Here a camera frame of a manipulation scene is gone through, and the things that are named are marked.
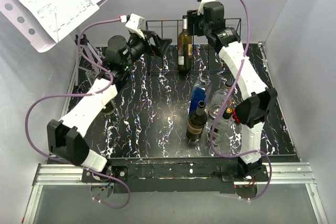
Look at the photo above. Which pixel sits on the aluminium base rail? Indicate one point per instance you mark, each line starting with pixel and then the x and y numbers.
pixel 150 122

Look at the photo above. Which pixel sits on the lilac music stand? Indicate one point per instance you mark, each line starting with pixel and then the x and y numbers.
pixel 28 25

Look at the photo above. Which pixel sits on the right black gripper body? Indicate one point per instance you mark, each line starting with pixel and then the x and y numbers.
pixel 201 28

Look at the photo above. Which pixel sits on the tall clear bottle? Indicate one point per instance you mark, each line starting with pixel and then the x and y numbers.
pixel 103 92

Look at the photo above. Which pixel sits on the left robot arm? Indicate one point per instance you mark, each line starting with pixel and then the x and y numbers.
pixel 66 136

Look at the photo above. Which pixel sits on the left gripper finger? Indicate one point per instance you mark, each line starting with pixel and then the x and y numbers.
pixel 151 35
pixel 161 46

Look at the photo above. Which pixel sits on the clear square bottle orange label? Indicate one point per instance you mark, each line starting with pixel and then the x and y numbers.
pixel 223 126

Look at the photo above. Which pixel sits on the blue square glass bottle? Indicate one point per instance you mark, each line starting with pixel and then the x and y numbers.
pixel 200 91

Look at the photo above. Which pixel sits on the dark green wine bottle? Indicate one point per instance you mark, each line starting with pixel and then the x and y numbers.
pixel 196 122
pixel 185 48

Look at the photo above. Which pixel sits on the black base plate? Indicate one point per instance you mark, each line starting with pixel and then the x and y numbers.
pixel 186 174

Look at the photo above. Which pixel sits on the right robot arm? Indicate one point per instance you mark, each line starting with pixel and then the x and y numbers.
pixel 258 99

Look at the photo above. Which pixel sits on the clear round bottle cork stopper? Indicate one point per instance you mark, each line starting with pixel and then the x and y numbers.
pixel 218 98

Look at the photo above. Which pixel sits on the black wire wine rack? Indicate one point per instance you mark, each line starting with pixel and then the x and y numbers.
pixel 204 59

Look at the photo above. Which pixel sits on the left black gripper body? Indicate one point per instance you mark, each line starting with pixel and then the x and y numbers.
pixel 138 47

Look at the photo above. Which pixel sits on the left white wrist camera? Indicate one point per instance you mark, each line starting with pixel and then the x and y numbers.
pixel 134 23

